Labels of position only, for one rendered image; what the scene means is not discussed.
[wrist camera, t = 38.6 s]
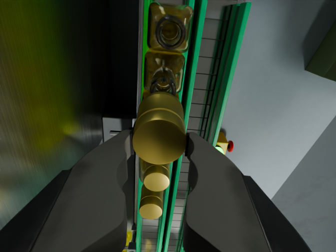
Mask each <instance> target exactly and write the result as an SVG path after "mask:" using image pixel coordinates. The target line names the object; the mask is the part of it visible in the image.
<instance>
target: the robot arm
mask: <svg viewBox="0 0 336 252"><path fill-rule="evenodd" d="M132 138H133V130H130V129H126V130H123V131H122V132H120V133H118V134H117V135H115V136H114V137H112V138H110V139H109V140H107V141H105V142H104V143H102V144H101V145H99V146H97V147H96V148H94V149H93V150H91V151H90V152H89V153H87V154H86V155H85V156H83V157H82V158H81V159H80V160H79V161H78V162H77V163H76V164H75V165H74V166H73V167H72V168H71V169H70V170H62V171H61V172H60V173H59V174H58V175H57V176H56V177H55V178H54V179H53V180H52V181H51V182H50V183H49V184H48V185H46V186H45V187H44V188H43V189H42V190H41V191H40V192H39V193H38V194H37V195H36V196H35V197H34V198H33V199H32V200H31V201H30V202H29V203H28V204H27V205H26V206H25V207H24V208H23V209H21V210H20V211H19V212H18V213H17V214H16V215H15V216H14V217H13V218H12V219H11V220H10V221H9V222H8V223H7V224H6V225H5V226H4V227H3V228H2V229H1V230H0V252H122V251H123V250H124V248H125V246H126V242H127V223H128V222H127V210H126V197H125V194H124V192H123V191H122V190H121V189H122V187H123V185H124V183H125V182H126V181H127V180H128V166H127V160H128V159H129V157H130V156H131V155H133V153H134V148H133V144H132ZM185 157H187V159H188V160H189V169H188V177H187V181H188V183H189V184H190V186H191V188H192V192H191V193H190V194H189V195H188V196H187V200H186V208H185V216H184V223H183V241H182V245H183V249H184V251H185V252H312V251H311V249H310V248H309V246H308V245H307V244H306V242H305V241H304V239H303V238H302V237H301V235H300V234H299V233H298V232H297V230H296V229H295V228H294V227H293V226H292V224H291V223H290V222H289V221H288V220H287V218H286V217H285V216H284V215H283V214H282V213H281V211H280V210H279V209H278V208H277V207H276V206H275V204H274V203H273V202H272V201H271V200H270V198H269V197H268V196H267V195H266V194H265V193H264V191H263V190H262V189H261V188H260V187H259V186H258V184H257V183H256V182H255V181H254V180H253V179H252V177H251V176H248V175H244V174H243V173H242V172H241V171H240V170H239V168H238V167H237V166H236V165H235V164H234V163H233V162H232V161H231V160H230V159H229V158H228V157H227V156H226V155H224V154H223V153H222V152H221V151H219V150H218V149H217V148H215V147H214V146H213V145H211V144H210V143H209V142H207V141H206V140H204V139H203V138H202V137H200V136H199V135H198V134H196V133H195V132H187V133H186V148H185Z"/></svg>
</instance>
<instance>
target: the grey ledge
mask: <svg viewBox="0 0 336 252"><path fill-rule="evenodd" d="M133 116H136V115H132V114H120V113H108V112H105V113H104V115H103V117H102V125H103V139H104V142H106V141H107V140H109V139H111V138H112V137H114V136H113V135H110V131H124V130H129V128H133ZM127 173H128V179H127V181H126V182H125V183H124V185H123V186H122V188H121V190H122V191H123V192H124V194H125V203H126V215H127V234H129V242H131V240H132V234H131V230H132V226H134V223H135V177H136V152H133V154H131V155H130V157H129V158H128V160H127ZM128 244H129V243H128Z"/></svg>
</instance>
